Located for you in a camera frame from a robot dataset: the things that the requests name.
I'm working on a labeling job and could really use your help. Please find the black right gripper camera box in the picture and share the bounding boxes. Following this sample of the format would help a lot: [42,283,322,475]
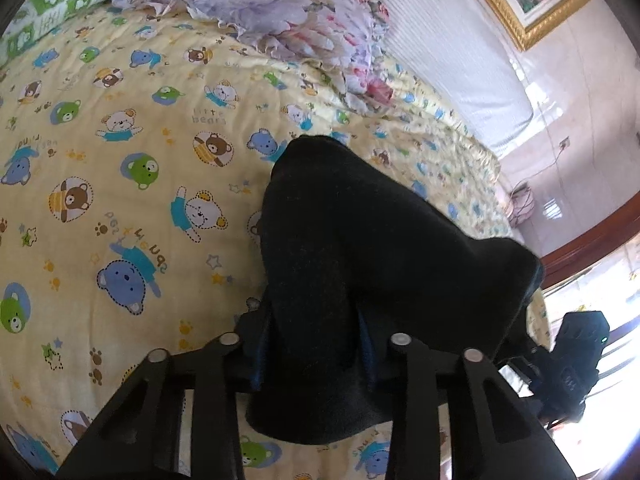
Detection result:
[551,311,610,391]

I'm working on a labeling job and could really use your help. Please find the black pants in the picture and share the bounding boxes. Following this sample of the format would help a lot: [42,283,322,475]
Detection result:
[246,136,544,445]

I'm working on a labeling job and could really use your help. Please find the pink bundle with cord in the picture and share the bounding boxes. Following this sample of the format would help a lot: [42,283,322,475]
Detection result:
[508,182,535,228]

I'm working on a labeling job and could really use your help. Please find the yellow bear print quilt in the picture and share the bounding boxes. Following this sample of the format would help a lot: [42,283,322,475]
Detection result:
[0,1,551,480]

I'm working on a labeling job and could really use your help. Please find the brown wooden door frame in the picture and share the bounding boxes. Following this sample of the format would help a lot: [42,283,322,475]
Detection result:
[541,193,640,289]

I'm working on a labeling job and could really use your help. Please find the white striped headboard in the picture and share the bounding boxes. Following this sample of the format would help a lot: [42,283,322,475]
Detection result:
[382,0,534,152]

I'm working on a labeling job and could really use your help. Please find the floral ruffled pillow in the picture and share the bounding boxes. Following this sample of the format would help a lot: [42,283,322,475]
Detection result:
[112,0,393,113]

